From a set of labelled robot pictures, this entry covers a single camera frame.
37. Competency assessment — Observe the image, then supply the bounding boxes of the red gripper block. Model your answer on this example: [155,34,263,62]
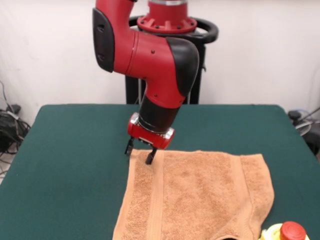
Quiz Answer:
[124,112,176,166]

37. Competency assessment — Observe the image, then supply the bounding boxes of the tan terry towel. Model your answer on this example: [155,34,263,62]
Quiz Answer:
[112,149,275,240]

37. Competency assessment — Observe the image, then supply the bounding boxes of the dark green tablecloth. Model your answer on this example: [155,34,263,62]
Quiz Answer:
[0,103,320,240]

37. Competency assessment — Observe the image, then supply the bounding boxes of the yellow emergency stop button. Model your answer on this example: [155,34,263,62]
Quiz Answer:
[261,220,312,240]

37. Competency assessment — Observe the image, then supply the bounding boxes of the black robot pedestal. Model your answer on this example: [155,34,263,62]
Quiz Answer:
[124,16,220,105]

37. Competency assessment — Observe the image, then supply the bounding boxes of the tangled black cables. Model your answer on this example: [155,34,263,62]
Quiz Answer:
[0,79,31,176]
[287,106,320,161]

